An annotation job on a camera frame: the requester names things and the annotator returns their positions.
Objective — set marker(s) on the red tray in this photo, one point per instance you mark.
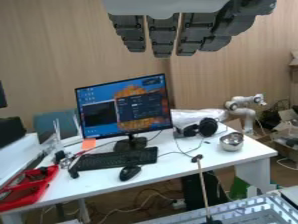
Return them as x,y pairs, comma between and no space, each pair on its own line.
47,171
22,198

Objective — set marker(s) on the computer monitor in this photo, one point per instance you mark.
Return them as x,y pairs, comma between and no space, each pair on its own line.
124,105

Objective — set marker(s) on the orange sticky note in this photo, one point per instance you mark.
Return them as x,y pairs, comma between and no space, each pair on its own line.
89,144

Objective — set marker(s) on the black mouse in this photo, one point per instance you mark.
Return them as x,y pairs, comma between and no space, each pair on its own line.
130,173

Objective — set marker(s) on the white plastic bag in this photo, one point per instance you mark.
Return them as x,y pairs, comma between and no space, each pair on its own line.
195,115

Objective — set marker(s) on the small white jointed device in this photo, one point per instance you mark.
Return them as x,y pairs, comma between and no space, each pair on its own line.
244,110

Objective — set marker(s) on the black computer tower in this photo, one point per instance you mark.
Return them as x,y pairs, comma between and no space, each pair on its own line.
198,193

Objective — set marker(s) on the thin stick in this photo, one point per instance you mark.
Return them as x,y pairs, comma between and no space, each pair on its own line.
204,186

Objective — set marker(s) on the clear box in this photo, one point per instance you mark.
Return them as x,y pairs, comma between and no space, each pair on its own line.
248,210

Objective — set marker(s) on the black keyboard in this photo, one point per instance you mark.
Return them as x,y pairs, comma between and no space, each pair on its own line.
115,159

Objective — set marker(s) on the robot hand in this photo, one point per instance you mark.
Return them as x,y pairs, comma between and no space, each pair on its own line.
164,30

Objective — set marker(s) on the white desk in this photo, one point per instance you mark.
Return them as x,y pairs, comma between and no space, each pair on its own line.
178,166

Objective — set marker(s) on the metal bowl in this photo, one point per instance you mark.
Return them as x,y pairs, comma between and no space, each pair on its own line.
232,141

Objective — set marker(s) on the black headphones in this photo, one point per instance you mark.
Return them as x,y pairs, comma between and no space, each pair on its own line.
208,126

